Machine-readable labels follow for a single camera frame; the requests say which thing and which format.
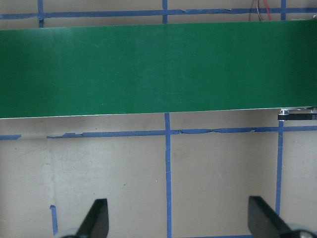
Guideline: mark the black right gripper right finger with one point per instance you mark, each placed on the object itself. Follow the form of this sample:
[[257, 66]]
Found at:
[[263, 221]]

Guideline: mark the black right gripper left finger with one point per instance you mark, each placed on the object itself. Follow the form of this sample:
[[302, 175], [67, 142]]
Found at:
[[96, 222]]

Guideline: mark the green conveyor belt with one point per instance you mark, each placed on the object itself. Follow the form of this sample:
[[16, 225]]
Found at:
[[135, 69]]

